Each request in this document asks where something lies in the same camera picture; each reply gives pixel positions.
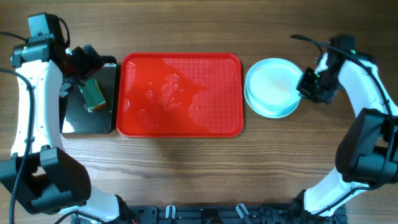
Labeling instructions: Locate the green yellow sponge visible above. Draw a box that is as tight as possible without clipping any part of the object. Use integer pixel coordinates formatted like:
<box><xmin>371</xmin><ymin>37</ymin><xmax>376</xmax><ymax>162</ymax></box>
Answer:
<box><xmin>79</xmin><ymin>79</ymin><xmax>107</xmax><ymax>111</ymax></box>

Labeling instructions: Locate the light blue plate top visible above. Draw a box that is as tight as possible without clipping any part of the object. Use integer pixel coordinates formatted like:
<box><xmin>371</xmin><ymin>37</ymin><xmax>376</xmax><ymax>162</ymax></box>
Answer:
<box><xmin>244</xmin><ymin>58</ymin><xmax>303</xmax><ymax>108</ymax></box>

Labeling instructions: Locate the light blue plate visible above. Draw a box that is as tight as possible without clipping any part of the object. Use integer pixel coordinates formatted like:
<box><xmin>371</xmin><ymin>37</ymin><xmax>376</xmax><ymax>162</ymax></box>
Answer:
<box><xmin>244</xmin><ymin>58</ymin><xmax>303</xmax><ymax>108</ymax></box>
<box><xmin>244</xmin><ymin>90</ymin><xmax>301</xmax><ymax>119</ymax></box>

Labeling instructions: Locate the light blue plate bottom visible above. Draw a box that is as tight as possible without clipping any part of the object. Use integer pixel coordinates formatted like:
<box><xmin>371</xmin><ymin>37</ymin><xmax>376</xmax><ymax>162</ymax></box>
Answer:
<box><xmin>244</xmin><ymin>90</ymin><xmax>301</xmax><ymax>119</ymax></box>

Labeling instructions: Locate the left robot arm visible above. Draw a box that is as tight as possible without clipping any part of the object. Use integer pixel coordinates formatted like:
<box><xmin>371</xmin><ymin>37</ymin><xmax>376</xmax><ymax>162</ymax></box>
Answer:
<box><xmin>1</xmin><ymin>12</ymin><xmax>137</xmax><ymax>223</ymax></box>

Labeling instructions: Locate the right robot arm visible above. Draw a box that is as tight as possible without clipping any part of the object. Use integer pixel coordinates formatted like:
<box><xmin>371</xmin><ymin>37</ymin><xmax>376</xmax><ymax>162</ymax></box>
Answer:
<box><xmin>289</xmin><ymin>34</ymin><xmax>397</xmax><ymax>223</ymax></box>

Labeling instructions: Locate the black rectangular tray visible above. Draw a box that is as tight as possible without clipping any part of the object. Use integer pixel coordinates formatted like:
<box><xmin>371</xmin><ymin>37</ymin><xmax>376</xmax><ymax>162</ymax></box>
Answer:
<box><xmin>60</xmin><ymin>55</ymin><xmax>118</xmax><ymax>134</ymax></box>

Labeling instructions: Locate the red plastic tray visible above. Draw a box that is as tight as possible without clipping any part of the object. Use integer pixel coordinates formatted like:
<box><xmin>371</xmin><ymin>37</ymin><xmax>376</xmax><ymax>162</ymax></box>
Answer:
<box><xmin>116</xmin><ymin>52</ymin><xmax>244</xmax><ymax>138</ymax></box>

